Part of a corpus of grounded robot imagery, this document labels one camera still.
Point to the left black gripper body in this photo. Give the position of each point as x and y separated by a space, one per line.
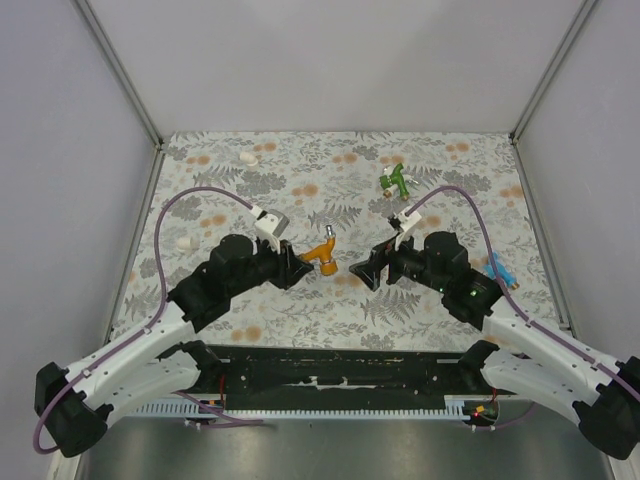
266 265

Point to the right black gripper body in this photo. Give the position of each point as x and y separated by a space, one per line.
401 262

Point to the orange water faucet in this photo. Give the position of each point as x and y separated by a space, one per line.
324 254

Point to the white pipe elbow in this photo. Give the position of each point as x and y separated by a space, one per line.
186 243

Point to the white pipe elbow far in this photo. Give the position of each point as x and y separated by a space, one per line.
249 159

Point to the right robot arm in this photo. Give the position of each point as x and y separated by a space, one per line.
595 391

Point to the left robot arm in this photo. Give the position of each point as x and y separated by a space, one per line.
77 404

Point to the green water faucet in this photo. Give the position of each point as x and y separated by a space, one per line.
392 181

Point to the blue water faucet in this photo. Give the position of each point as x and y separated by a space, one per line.
496 269

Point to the floral table mat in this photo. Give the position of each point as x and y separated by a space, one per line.
470 186

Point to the white green faucet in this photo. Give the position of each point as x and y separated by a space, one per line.
410 183

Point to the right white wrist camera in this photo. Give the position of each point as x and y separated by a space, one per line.
404 223

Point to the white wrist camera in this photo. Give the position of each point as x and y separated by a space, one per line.
404 223
269 226

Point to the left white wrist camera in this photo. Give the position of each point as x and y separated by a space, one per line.
269 226

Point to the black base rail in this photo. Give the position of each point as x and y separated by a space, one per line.
253 370

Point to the white cable duct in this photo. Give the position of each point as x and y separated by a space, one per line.
177 407

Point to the left aluminium frame post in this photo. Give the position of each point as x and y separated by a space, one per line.
118 69

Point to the aluminium frame post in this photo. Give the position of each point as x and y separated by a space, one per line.
118 69
571 35

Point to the right aluminium frame post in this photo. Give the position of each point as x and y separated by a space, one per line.
571 35

